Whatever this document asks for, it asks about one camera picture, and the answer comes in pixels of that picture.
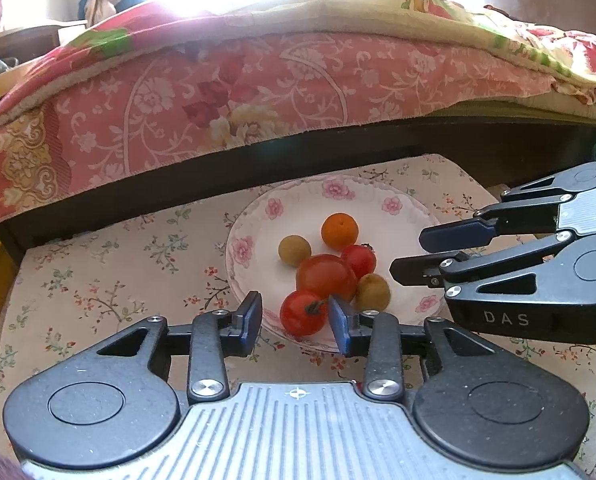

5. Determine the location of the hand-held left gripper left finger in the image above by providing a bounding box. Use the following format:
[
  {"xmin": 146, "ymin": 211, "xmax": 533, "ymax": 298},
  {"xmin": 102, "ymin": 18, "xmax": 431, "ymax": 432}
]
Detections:
[{"xmin": 84, "ymin": 290, "xmax": 264, "ymax": 406}]

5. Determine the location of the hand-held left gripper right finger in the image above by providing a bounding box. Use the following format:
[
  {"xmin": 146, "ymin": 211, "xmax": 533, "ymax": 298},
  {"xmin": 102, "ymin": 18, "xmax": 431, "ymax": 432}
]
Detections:
[{"xmin": 328, "ymin": 294, "xmax": 505, "ymax": 403}]

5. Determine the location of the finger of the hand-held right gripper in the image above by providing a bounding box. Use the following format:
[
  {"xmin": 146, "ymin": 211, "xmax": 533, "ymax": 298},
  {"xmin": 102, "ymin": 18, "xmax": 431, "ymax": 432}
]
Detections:
[
  {"xmin": 389, "ymin": 231, "xmax": 575, "ymax": 303},
  {"xmin": 419, "ymin": 171, "xmax": 575, "ymax": 254}
]

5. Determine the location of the small red tomato with stem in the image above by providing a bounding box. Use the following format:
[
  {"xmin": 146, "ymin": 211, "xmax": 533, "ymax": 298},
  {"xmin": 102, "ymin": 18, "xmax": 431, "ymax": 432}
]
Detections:
[{"xmin": 279, "ymin": 290, "xmax": 329, "ymax": 337}]

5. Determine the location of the small yellow-green fruit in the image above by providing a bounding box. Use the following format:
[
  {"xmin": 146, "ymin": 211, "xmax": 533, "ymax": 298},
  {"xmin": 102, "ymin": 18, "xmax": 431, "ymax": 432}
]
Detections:
[
  {"xmin": 354, "ymin": 273, "xmax": 391, "ymax": 312},
  {"xmin": 278, "ymin": 235, "xmax": 312, "ymax": 267}
]

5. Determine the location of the large red tomato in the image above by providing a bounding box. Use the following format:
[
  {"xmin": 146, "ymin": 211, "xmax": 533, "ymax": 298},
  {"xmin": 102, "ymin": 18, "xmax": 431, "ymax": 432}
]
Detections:
[{"xmin": 296, "ymin": 254, "xmax": 357, "ymax": 303}]

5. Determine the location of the small orange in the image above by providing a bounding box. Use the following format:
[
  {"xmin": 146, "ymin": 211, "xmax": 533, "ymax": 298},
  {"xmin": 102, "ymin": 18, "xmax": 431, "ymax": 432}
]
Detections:
[{"xmin": 321, "ymin": 213, "xmax": 359, "ymax": 250}]

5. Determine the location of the white floral plate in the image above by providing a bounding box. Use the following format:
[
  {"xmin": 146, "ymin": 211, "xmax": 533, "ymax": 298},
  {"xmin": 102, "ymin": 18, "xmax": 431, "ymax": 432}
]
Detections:
[{"xmin": 225, "ymin": 175, "xmax": 446, "ymax": 353}]

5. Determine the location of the olive mattress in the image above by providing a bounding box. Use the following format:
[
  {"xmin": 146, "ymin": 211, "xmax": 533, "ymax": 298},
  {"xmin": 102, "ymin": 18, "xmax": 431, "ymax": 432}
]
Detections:
[{"xmin": 430, "ymin": 100, "xmax": 596, "ymax": 126}]

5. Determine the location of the floral tablecloth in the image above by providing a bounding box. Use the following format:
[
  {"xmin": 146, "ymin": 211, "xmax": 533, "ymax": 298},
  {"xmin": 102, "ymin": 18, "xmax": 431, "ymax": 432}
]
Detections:
[{"xmin": 0, "ymin": 154, "xmax": 596, "ymax": 461}]

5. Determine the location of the yellow-green floral quilt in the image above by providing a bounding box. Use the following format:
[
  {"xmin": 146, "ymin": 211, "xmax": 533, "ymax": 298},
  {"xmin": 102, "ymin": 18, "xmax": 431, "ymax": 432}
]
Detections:
[{"xmin": 63, "ymin": 0, "xmax": 596, "ymax": 111}]

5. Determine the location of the pink floral blanket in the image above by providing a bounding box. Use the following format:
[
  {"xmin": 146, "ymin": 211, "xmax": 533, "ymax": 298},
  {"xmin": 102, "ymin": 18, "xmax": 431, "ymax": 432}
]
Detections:
[{"xmin": 0, "ymin": 2, "xmax": 579, "ymax": 231}]

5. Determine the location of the dark bed frame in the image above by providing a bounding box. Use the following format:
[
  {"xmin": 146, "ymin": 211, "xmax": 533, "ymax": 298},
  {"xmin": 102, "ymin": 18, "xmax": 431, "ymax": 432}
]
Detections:
[{"xmin": 0, "ymin": 115, "xmax": 596, "ymax": 253}]

